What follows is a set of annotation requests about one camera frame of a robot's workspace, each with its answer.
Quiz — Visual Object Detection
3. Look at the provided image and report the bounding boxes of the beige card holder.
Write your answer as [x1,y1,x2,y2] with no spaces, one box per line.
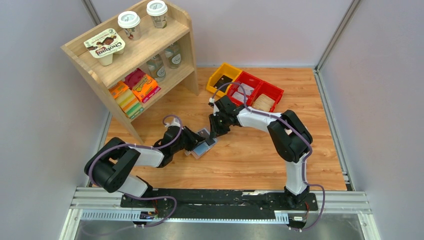
[184,138,218,159]

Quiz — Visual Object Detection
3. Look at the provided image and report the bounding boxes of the red plastic bin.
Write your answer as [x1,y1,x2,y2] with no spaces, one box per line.
[248,81,284,112]
[226,71,263,106]

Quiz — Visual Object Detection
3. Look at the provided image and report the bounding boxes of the Chobani yogurt cup pack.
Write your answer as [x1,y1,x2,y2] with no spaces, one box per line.
[84,28,126,66]

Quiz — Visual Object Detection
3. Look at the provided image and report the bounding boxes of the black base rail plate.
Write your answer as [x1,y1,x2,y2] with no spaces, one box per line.
[120,188,319,220]

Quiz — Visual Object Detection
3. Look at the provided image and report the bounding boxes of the paper coffee cup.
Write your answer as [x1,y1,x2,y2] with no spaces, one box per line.
[146,0,168,29]
[117,11,142,41]

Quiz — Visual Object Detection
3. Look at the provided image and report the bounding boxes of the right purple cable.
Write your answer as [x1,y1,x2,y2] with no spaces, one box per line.
[209,81,326,232]

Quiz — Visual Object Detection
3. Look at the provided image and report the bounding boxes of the white cards in bin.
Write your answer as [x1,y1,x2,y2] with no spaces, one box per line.
[230,83,254,103]

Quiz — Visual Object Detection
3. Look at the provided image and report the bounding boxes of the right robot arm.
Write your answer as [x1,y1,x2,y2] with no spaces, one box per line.
[208,96,313,210]

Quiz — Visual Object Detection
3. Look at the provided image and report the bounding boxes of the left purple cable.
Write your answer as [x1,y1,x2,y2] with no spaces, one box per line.
[87,114,183,229]

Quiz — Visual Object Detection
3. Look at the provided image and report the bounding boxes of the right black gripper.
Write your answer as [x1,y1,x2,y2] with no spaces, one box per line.
[208,113,230,140]

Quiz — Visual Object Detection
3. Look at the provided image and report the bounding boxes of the wooden shelf unit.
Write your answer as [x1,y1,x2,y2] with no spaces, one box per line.
[61,0,199,143]

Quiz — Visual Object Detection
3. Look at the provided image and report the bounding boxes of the right red plastic bin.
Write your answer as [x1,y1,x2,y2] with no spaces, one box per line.
[248,81,284,112]

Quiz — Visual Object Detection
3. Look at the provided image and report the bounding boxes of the black cards in bin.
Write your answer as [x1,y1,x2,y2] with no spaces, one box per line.
[213,75,233,89]

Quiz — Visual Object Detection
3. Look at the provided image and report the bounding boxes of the left glass jar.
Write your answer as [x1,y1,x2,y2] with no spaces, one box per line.
[146,54,166,83]

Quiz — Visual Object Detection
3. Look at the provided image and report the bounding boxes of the purple cable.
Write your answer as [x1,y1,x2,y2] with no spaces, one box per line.
[209,81,326,232]
[87,114,183,229]

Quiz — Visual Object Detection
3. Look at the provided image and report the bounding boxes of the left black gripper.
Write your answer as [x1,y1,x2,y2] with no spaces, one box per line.
[171,125,207,154]

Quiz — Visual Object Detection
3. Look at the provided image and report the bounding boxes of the colourful sponge stack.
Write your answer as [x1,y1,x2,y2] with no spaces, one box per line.
[109,81,144,119]

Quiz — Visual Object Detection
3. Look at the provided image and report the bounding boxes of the left paper coffee cup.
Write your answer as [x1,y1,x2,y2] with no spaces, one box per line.
[117,11,142,41]

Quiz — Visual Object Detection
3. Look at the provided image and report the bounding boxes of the right glass jar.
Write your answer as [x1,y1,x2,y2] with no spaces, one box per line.
[164,42,182,69]

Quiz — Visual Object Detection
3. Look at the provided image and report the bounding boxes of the tan cards in bin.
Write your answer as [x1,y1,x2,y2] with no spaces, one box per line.
[252,94,275,112]

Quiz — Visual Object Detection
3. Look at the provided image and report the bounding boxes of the glass jar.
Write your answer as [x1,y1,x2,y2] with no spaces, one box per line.
[164,42,182,69]
[146,54,166,83]

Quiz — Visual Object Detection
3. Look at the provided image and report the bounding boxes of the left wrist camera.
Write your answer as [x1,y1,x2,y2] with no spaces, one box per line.
[164,117,181,128]

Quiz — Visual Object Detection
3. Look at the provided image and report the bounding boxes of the orange snack box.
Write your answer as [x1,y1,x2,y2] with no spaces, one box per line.
[131,74,159,103]

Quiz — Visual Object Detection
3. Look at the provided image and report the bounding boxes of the middle red plastic bin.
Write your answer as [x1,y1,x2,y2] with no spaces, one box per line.
[226,71,263,106]

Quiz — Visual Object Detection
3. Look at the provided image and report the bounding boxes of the magenta snack box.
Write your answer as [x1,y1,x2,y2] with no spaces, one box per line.
[124,68,161,103]

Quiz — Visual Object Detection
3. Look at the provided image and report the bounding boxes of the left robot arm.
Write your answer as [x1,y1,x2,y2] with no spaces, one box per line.
[84,125,206,208]

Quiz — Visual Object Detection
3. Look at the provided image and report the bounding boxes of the yellow plastic bin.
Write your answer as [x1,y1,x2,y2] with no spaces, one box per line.
[205,62,242,93]

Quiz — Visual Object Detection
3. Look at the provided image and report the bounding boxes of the right paper coffee cup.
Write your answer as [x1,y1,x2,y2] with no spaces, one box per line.
[146,0,168,29]

